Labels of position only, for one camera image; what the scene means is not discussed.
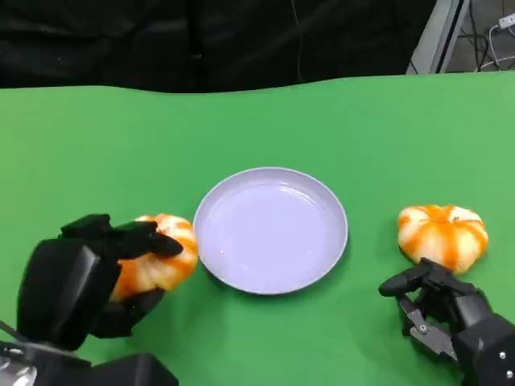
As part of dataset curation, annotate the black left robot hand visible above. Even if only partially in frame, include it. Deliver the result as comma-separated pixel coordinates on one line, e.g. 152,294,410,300
15,213,184,351

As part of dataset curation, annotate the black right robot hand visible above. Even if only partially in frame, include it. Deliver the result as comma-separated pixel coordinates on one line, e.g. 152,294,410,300
378,258,515,386

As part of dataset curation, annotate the orange white toy bread roll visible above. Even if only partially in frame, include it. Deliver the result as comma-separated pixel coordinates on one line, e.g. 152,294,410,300
397,204,489,276
109,214,200,302

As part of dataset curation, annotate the green table cloth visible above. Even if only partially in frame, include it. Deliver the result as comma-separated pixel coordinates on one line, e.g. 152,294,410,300
0,70,515,386

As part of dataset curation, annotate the lilac round plate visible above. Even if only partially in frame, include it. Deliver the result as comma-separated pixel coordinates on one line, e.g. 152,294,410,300
192,166,349,296

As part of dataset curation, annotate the black backdrop curtain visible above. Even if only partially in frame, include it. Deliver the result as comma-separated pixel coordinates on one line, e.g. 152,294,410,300
0,0,439,94

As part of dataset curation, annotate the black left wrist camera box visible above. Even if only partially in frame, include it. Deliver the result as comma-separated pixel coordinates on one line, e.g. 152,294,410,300
78,352,179,386

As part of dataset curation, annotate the white cable with plug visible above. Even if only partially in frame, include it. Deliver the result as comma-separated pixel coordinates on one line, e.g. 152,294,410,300
477,13,515,72

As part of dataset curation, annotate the grey metal frame post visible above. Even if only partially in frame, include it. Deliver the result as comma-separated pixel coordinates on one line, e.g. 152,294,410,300
405,0,472,76

